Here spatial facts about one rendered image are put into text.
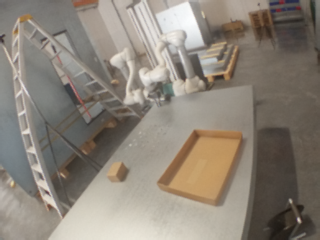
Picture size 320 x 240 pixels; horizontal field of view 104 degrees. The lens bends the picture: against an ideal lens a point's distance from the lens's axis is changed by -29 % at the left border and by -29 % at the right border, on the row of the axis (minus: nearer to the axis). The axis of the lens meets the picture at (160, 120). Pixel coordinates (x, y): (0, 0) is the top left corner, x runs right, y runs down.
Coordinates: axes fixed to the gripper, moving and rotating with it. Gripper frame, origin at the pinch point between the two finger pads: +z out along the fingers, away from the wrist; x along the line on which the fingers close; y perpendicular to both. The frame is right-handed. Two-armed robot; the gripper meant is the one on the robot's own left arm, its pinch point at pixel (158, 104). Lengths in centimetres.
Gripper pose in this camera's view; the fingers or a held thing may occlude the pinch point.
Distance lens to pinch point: 169.2
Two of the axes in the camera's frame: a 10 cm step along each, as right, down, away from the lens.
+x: 7.0, 0.7, -7.1
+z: 3.7, 8.1, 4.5
